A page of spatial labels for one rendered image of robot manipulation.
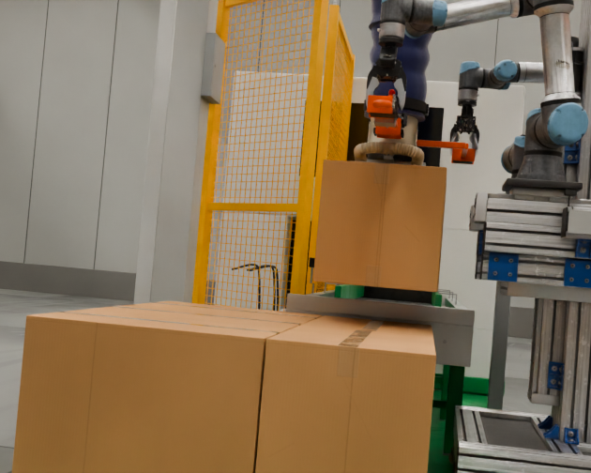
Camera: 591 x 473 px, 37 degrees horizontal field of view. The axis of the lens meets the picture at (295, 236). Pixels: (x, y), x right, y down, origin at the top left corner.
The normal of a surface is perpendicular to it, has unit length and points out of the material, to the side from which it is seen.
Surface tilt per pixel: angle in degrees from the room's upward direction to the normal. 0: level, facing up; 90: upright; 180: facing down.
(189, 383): 90
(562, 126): 97
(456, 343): 90
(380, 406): 90
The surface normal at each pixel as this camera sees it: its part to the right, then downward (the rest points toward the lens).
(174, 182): -0.14, -0.04
